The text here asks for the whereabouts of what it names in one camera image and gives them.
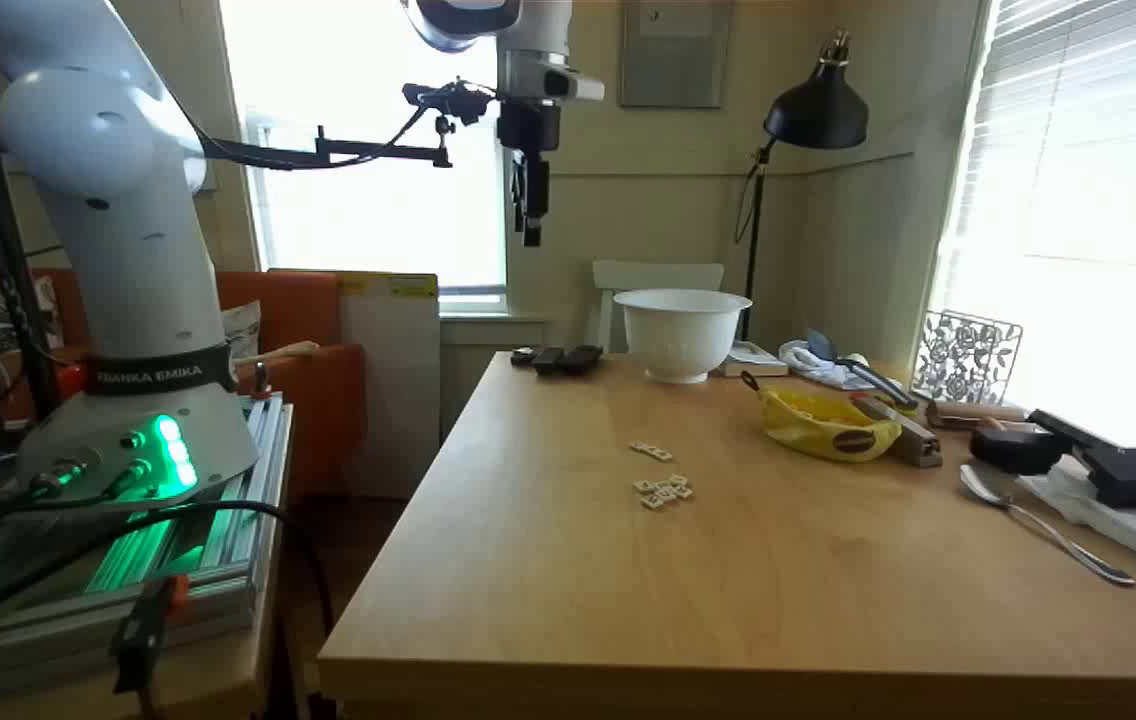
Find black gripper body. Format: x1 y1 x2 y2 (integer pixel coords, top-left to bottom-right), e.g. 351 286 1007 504
495 94 566 170

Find black remote control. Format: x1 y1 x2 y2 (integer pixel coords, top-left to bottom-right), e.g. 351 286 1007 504
531 342 610 384

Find white plastic bowl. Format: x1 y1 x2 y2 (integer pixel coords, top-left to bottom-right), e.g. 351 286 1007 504
612 286 756 394

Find white board panel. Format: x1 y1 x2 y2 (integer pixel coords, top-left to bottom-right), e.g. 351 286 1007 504
335 273 450 504

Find white paper stack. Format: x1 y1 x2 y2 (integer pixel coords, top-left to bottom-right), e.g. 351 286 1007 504
726 337 794 384

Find orange cardboard box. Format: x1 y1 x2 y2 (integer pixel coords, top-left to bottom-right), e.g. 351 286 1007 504
214 268 371 501

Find black desk lamp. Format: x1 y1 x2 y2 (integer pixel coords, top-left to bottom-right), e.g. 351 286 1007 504
734 31 871 346

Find blue and white clutter pile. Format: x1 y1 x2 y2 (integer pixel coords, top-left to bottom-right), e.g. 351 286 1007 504
775 329 928 411

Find yellow plastic bag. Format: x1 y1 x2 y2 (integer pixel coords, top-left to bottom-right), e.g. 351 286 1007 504
754 380 907 467

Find white patterned holder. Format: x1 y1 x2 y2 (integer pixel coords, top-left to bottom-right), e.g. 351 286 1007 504
912 308 1029 416

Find black tape roll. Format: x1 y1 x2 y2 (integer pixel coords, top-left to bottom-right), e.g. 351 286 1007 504
967 416 1070 479

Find white window blinds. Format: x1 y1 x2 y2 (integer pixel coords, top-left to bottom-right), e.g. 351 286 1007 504
923 0 1136 459

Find black bar tool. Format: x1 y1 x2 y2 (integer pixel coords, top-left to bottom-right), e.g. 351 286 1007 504
1025 405 1111 459

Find black and orange clamp box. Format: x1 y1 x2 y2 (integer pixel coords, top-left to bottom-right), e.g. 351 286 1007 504
107 577 189 700

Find metal spoon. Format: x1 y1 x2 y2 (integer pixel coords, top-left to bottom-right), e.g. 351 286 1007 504
956 459 1136 591

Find white tray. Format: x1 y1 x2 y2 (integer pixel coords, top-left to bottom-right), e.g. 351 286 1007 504
1016 455 1136 591

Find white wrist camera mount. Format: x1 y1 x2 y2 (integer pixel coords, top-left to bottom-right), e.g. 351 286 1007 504
502 54 610 108

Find black external camera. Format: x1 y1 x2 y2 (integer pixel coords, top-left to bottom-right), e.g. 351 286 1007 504
400 78 502 129

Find grey wall frame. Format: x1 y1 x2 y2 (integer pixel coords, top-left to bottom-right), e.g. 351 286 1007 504
612 0 739 116

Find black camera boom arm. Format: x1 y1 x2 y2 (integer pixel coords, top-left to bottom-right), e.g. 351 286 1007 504
200 116 462 177

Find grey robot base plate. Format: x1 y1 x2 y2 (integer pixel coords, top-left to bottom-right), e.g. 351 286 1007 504
12 390 265 511

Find black floor cable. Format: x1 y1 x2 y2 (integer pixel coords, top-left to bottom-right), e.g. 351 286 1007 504
0 491 335 637

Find aluminium frame stand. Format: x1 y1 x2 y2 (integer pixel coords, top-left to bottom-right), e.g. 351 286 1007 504
0 396 301 678

